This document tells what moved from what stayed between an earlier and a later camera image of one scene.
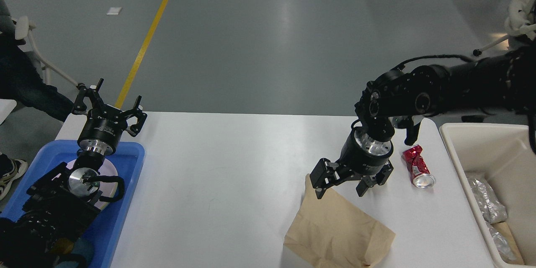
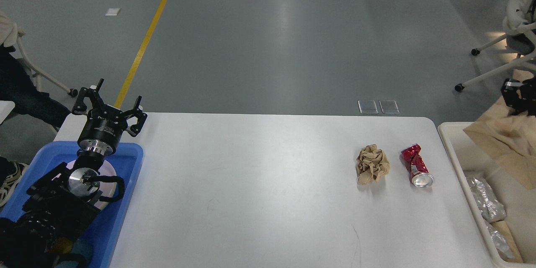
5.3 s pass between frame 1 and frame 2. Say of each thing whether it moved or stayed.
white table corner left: stayed
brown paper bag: moved
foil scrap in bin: stayed
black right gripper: moved
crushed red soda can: stayed
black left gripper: stayed
